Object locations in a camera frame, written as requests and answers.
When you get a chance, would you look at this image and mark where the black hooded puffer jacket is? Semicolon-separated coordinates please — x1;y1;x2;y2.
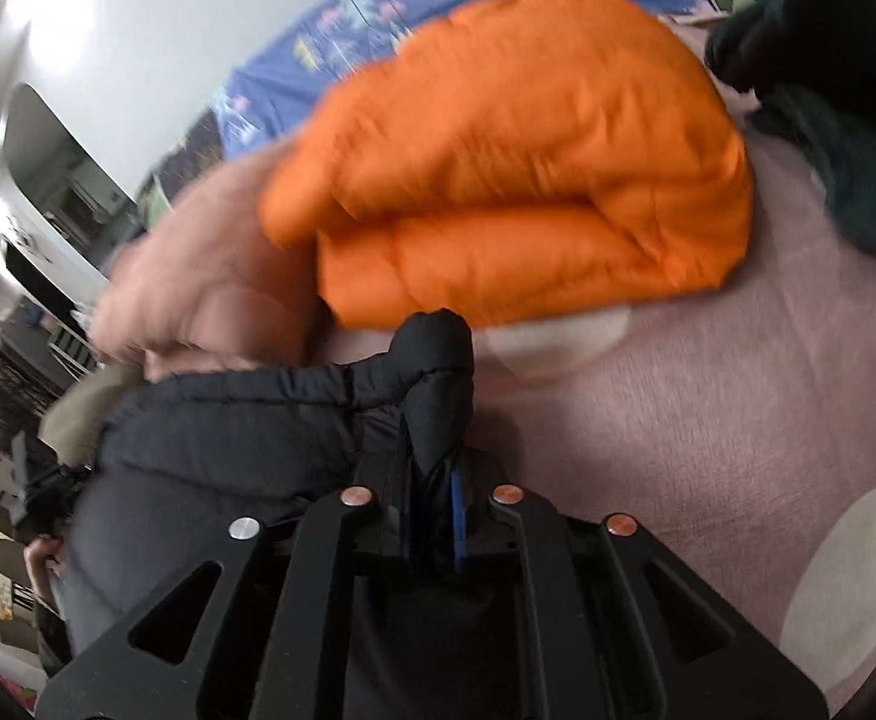
52;307;530;720

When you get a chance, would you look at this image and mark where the person's left hand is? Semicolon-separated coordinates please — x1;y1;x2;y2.
22;535;73;605

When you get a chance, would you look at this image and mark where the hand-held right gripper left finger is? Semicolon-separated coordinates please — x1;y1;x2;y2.
35;417;418;720

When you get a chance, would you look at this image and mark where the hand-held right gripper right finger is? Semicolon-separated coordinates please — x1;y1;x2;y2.
447;454;830;720

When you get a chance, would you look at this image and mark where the blue tree print sheet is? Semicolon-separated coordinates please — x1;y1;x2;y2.
209;0;710;160

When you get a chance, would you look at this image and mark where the pink dotted bed sheet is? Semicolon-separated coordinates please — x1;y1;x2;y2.
89;11;876;707

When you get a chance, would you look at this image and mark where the white wire rack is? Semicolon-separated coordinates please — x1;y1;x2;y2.
48;304;101;377

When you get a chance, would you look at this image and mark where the brown fluffy towel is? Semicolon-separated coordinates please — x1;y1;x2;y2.
37;366;148;467

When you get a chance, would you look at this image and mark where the purple tree print pillow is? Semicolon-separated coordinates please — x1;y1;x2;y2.
159;111;225;192

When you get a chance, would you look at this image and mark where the folded orange puffer jacket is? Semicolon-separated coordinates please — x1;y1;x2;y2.
258;0;756;332

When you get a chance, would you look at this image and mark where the dark green garment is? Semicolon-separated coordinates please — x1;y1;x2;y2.
706;0;876;275

